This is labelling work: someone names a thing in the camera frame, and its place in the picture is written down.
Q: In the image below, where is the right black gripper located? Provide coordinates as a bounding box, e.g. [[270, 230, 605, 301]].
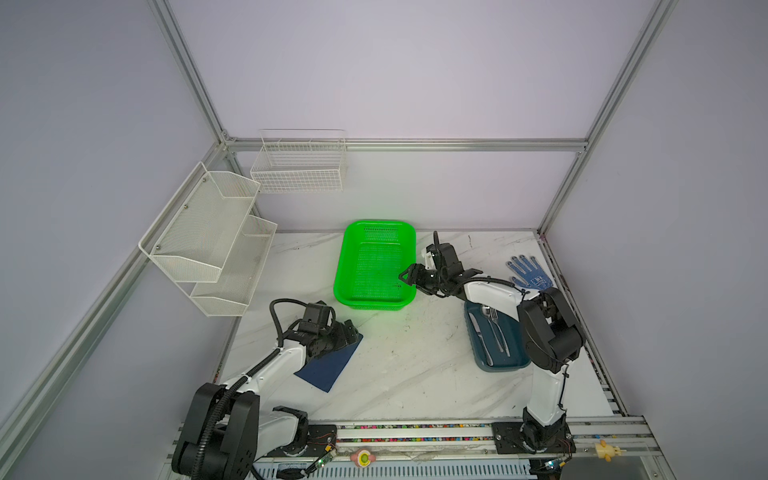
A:
[[397, 265, 447, 294]]

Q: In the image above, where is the dark blue paper napkin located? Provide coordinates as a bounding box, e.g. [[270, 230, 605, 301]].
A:
[[294, 334, 364, 393]]

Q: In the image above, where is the silver metal fork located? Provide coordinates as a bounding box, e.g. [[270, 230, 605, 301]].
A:
[[481, 305, 510, 357]]

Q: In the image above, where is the green plastic perforated basket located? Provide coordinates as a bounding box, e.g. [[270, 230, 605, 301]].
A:
[[334, 220, 417, 311]]

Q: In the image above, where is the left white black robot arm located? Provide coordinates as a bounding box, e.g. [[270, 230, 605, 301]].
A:
[[171, 320, 363, 479]]

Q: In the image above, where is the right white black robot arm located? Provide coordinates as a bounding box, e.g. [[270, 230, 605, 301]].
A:
[[399, 238, 585, 453]]

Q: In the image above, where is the silver metal knife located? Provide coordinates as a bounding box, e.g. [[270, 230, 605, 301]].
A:
[[468, 312, 494, 367]]

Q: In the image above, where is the dark teal plastic tray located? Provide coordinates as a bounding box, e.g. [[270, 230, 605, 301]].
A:
[[464, 301, 531, 373]]

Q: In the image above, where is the blue white work glove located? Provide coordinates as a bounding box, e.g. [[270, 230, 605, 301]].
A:
[[506, 255, 555, 291]]

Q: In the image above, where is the pink green round toy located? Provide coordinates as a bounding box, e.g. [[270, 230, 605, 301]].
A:
[[350, 449, 376, 468]]

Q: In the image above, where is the white mesh two-tier shelf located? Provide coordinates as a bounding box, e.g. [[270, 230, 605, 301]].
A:
[[138, 163, 277, 317]]

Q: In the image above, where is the yellow toy figure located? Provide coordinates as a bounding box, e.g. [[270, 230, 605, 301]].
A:
[[594, 439, 626, 462]]

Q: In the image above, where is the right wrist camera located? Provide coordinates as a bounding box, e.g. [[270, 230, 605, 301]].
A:
[[424, 231, 461, 275]]

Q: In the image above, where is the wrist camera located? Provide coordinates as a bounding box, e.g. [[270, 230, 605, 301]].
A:
[[298, 302, 336, 334], [424, 231, 461, 275]]

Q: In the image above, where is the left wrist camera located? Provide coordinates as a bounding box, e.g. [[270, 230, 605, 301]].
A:
[[298, 302, 336, 334]]

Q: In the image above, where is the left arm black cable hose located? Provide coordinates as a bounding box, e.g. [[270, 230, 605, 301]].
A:
[[191, 298, 313, 480]]

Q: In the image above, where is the white wire wall basket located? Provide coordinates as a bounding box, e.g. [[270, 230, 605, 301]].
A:
[[250, 129, 347, 194]]

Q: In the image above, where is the aluminium front rail frame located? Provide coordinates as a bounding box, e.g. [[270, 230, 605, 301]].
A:
[[157, 416, 678, 480]]

